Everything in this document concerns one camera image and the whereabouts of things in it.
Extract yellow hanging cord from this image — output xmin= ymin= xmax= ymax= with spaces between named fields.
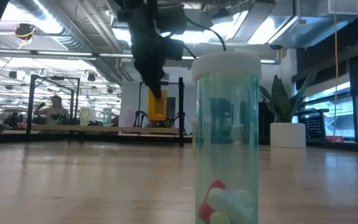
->
xmin=333 ymin=0 xmax=339 ymax=138

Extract wooden shelf with black frame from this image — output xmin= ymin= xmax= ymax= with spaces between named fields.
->
xmin=25 ymin=74 xmax=186 ymax=147

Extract pale green tablet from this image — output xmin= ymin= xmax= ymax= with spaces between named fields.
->
xmin=209 ymin=211 xmax=232 ymax=224

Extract black cabinet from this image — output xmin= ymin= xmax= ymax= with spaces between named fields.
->
xmin=257 ymin=101 xmax=272 ymax=146

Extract person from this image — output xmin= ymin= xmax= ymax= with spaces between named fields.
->
xmin=33 ymin=95 xmax=70 ymax=125

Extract black background gantry frame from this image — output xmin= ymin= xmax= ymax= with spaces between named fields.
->
xmin=137 ymin=80 xmax=181 ymax=128

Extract large orange medicine bottle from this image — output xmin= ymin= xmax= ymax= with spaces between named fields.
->
xmin=147 ymin=89 xmax=168 ymax=123

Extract red pill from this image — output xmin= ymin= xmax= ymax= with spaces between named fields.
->
xmin=198 ymin=179 xmax=226 ymax=223

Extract teal pill-filled medicine bottle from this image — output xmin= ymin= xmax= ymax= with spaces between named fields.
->
xmin=191 ymin=51 xmax=263 ymax=224

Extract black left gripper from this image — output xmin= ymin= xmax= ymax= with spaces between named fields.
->
xmin=116 ymin=0 xmax=186 ymax=99

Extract black perforated panel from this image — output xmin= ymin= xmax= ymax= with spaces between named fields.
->
xmin=295 ymin=108 xmax=329 ymax=141

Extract small pink medicine bottle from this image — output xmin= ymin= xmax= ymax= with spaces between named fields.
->
xmin=124 ymin=108 xmax=135 ymax=128

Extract white oblong tablet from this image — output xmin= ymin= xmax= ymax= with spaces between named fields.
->
xmin=206 ymin=187 xmax=254 ymax=224

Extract snake plant in white pot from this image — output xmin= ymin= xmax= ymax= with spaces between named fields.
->
xmin=259 ymin=71 xmax=319 ymax=149

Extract black background robot arms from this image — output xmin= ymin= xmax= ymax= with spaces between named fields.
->
xmin=134 ymin=110 xmax=188 ymax=128

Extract white suspended light rail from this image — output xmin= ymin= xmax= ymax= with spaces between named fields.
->
xmin=0 ymin=48 xmax=198 ymax=62

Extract white ceiling box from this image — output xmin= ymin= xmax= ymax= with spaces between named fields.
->
xmin=316 ymin=0 xmax=358 ymax=17

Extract silver rectangular air duct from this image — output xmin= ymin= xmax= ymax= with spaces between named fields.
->
xmin=267 ymin=12 xmax=358 ymax=50

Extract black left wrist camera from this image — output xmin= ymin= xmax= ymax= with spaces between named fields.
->
xmin=157 ymin=4 xmax=188 ymax=35

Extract small teal medicine bottle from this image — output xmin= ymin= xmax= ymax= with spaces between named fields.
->
xmin=103 ymin=108 xmax=112 ymax=127

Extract black yellow ceiling cord reel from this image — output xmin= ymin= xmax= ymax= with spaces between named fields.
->
xmin=14 ymin=23 xmax=37 ymax=41

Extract black aluminium table frame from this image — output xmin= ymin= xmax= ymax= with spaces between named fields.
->
xmin=0 ymin=132 xmax=358 ymax=154

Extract silver ventilation duct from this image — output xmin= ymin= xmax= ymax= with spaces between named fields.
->
xmin=6 ymin=0 xmax=127 ymax=85

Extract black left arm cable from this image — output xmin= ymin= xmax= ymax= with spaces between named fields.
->
xmin=183 ymin=14 xmax=228 ymax=53

